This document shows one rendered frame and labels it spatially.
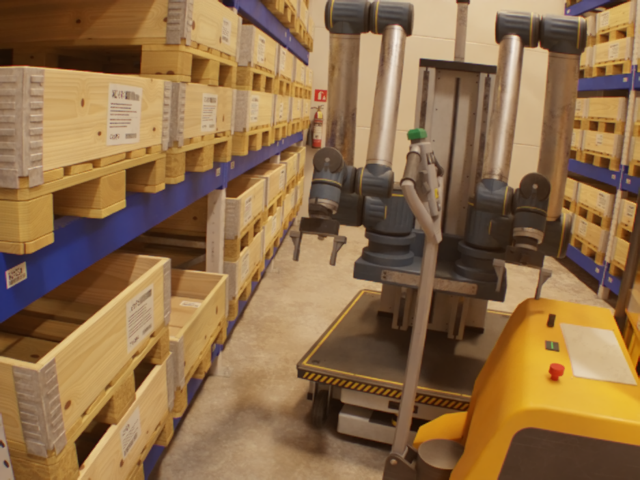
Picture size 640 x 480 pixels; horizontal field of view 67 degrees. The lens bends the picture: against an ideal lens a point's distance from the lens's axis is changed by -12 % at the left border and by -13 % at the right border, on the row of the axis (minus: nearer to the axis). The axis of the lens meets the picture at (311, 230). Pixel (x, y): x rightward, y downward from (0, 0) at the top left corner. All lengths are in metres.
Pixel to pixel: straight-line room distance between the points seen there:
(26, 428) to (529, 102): 6.60
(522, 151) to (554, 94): 4.80
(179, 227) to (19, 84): 2.05
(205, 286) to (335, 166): 1.11
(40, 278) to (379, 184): 1.30
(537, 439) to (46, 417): 1.04
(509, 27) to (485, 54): 4.69
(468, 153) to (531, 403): 1.71
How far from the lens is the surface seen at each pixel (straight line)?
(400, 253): 2.48
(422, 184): 1.43
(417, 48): 6.79
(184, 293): 2.78
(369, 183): 2.04
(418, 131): 1.48
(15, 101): 1.00
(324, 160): 1.91
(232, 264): 2.90
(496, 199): 1.99
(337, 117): 2.37
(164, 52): 1.82
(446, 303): 2.89
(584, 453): 1.30
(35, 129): 1.02
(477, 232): 2.40
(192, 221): 2.90
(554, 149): 2.30
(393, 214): 2.42
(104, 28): 1.92
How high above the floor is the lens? 1.47
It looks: 13 degrees down
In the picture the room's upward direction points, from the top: 4 degrees clockwise
